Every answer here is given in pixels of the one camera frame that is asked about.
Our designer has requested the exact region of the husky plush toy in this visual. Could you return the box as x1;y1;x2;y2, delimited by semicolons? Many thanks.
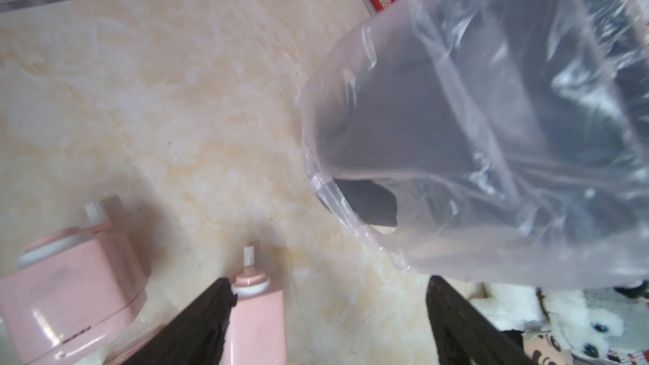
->
471;280;648;362

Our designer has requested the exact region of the pink sharpener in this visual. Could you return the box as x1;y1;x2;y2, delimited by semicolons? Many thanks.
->
1;201;147;364
221;245;287;365

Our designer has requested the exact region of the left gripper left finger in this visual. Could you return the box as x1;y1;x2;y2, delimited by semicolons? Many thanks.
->
125;277;238;365

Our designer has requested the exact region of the lying cartoon boy doll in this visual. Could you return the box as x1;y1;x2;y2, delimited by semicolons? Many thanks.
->
522;331;574;365

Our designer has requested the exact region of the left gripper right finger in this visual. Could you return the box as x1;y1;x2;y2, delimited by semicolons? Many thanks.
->
426;275;532;365

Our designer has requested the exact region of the grey bin with plastic liner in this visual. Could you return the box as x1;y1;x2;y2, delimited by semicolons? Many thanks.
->
298;0;648;289

